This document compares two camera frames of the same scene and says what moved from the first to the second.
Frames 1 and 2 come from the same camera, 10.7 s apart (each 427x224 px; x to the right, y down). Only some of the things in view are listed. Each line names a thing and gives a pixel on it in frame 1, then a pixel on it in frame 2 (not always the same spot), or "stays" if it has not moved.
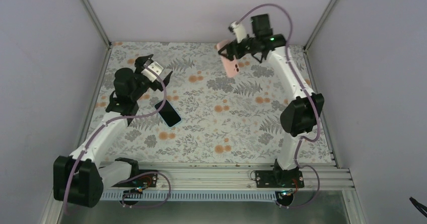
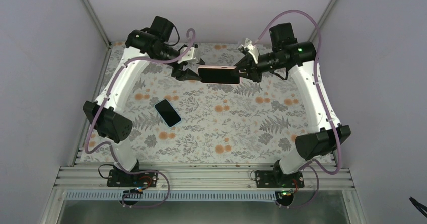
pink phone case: [231, 66] to [218, 67]
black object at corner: [419, 206] stays
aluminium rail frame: [318, 176] stays
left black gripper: [140, 62] to [186, 74]
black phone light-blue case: [168, 114] stays
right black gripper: [229, 48] to [247, 63]
